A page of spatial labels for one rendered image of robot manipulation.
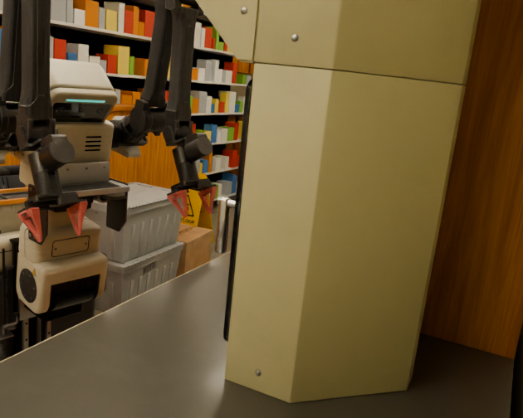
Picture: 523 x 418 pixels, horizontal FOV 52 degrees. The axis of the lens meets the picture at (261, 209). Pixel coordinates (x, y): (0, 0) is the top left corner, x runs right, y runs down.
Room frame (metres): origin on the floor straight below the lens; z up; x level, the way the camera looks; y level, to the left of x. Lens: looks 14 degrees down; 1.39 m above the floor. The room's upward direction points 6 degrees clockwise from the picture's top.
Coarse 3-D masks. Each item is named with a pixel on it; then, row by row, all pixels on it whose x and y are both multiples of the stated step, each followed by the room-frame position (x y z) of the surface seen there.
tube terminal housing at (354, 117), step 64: (320, 0) 0.70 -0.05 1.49; (384, 0) 0.71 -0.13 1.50; (448, 0) 0.74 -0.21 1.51; (256, 64) 0.74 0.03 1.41; (320, 64) 0.70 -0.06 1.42; (384, 64) 0.72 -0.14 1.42; (448, 64) 0.75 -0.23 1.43; (256, 128) 0.73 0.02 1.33; (320, 128) 0.69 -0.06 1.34; (384, 128) 0.72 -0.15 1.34; (448, 128) 0.75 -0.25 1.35; (256, 192) 0.73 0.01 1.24; (320, 192) 0.69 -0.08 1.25; (384, 192) 0.73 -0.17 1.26; (256, 256) 0.72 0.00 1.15; (320, 256) 0.70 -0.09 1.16; (384, 256) 0.73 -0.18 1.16; (256, 320) 0.72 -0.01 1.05; (320, 320) 0.70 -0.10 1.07; (384, 320) 0.74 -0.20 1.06; (256, 384) 0.71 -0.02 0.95; (320, 384) 0.71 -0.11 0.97; (384, 384) 0.74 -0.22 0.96
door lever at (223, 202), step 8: (224, 200) 0.80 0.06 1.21; (232, 200) 0.80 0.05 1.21; (224, 208) 0.80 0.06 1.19; (224, 216) 0.80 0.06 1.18; (224, 224) 0.80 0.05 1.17; (224, 232) 0.80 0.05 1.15; (216, 240) 0.80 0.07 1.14; (224, 240) 0.80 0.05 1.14; (216, 248) 0.80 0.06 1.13; (224, 248) 0.80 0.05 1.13
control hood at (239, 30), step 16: (208, 0) 0.77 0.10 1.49; (224, 0) 0.76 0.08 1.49; (240, 0) 0.75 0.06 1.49; (256, 0) 0.74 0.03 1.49; (208, 16) 0.77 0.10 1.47; (224, 16) 0.76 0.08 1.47; (240, 16) 0.75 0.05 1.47; (256, 16) 0.74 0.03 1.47; (224, 32) 0.76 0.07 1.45; (240, 32) 0.75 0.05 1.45; (256, 32) 0.74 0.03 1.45; (240, 48) 0.75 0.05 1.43
